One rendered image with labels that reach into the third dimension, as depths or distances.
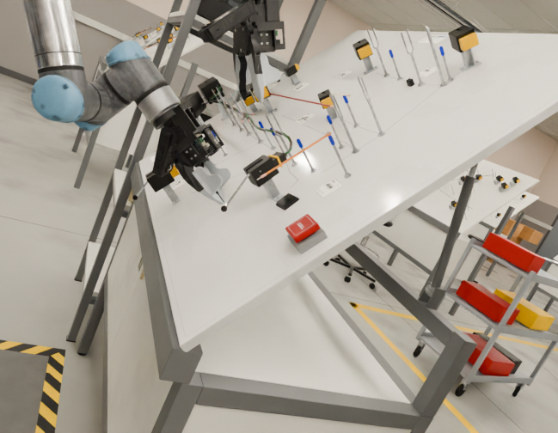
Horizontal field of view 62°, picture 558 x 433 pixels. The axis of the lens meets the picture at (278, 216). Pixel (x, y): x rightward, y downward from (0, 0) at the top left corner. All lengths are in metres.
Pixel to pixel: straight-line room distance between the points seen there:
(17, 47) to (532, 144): 11.48
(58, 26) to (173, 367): 0.59
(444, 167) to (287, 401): 0.52
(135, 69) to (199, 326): 0.50
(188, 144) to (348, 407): 0.62
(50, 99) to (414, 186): 0.63
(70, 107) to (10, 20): 7.51
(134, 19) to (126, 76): 7.39
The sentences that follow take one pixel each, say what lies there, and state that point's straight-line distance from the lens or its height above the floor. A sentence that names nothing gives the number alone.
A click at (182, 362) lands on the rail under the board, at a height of 0.84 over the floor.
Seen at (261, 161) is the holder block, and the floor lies 1.16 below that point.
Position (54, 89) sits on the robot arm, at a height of 1.16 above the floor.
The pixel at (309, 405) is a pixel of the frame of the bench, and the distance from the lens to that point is 0.98.
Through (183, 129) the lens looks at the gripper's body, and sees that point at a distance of 0.95.
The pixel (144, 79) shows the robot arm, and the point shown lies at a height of 1.23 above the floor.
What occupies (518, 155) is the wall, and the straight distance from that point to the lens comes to 13.39.
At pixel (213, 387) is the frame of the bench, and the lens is 0.88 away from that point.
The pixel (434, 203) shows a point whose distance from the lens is 5.34.
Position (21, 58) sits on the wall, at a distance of 8.38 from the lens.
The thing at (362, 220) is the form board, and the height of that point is 1.17.
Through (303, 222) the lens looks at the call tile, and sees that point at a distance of 0.83.
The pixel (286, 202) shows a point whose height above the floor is 1.11.
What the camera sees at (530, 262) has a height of 1.02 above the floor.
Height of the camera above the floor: 1.29
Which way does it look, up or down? 13 degrees down
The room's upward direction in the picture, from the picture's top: 24 degrees clockwise
